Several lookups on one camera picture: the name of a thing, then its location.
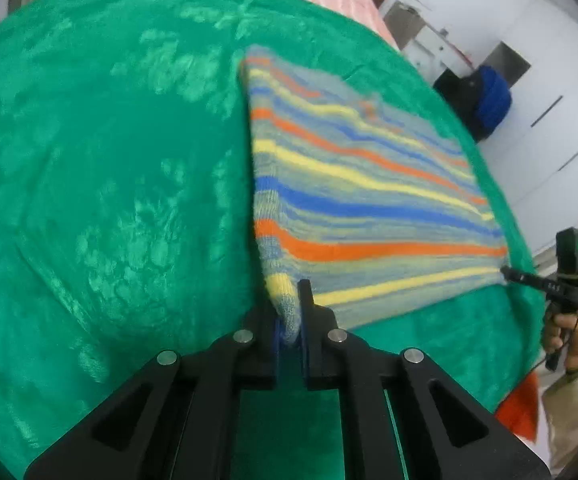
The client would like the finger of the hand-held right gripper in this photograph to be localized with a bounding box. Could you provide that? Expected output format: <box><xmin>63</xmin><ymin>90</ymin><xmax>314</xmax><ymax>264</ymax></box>
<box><xmin>500</xmin><ymin>266</ymin><xmax>550</xmax><ymax>288</ymax></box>

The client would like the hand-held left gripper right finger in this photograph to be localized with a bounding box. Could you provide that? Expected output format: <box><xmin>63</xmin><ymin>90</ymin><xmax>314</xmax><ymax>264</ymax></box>
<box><xmin>296</xmin><ymin>279</ymin><xmax>552</xmax><ymax>480</ymax></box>

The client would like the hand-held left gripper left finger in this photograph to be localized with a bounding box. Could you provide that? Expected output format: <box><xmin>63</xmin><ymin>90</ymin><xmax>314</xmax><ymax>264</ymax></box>
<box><xmin>23</xmin><ymin>305</ymin><xmax>282</xmax><ymax>480</ymax></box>

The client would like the striped knitted sweater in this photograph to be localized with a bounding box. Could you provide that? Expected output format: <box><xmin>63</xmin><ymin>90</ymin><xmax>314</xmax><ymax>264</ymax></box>
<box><xmin>239</xmin><ymin>44</ymin><xmax>512</xmax><ymax>346</ymax></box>

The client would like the person's right forearm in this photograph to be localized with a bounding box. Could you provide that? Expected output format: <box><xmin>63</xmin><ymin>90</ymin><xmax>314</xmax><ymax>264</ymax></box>
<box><xmin>541</xmin><ymin>347</ymin><xmax>578</xmax><ymax>476</ymax></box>

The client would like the person's right hand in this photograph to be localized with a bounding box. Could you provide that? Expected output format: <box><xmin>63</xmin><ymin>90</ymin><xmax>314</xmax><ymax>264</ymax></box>
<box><xmin>543</xmin><ymin>310</ymin><xmax>578</xmax><ymax>373</ymax></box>

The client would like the orange red cloth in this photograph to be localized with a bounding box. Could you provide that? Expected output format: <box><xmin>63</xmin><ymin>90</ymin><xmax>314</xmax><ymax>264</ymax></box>
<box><xmin>496</xmin><ymin>372</ymin><xmax>540</xmax><ymax>441</ymax></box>

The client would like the blue cloth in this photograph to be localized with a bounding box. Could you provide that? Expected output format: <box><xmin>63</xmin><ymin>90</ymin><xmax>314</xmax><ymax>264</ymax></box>
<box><xmin>471</xmin><ymin>65</ymin><xmax>513</xmax><ymax>133</ymax></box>

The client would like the white wardrobe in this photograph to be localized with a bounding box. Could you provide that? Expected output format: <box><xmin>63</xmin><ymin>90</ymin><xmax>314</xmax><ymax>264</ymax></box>
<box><xmin>469</xmin><ymin>0</ymin><xmax>578</xmax><ymax>256</ymax></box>

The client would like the white side table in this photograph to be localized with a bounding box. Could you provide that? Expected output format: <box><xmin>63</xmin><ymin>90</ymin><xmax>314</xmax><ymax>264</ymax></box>
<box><xmin>401</xmin><ymin>25</ymin><xmax>474</xmax><ymax>88</ymax></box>

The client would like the green fleece blanket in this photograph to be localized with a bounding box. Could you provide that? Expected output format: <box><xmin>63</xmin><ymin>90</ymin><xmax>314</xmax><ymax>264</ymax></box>
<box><xmin>0</xmin><ymin>0</ymin><xmax>547</xmax><ymax>480</ymax></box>

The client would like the grey box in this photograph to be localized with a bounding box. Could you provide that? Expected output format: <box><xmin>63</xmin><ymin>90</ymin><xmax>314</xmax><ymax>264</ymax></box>
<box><xmin>383</xmin><ymin>0</ymin><xmax>427</xmax><ymax>51</ymax></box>

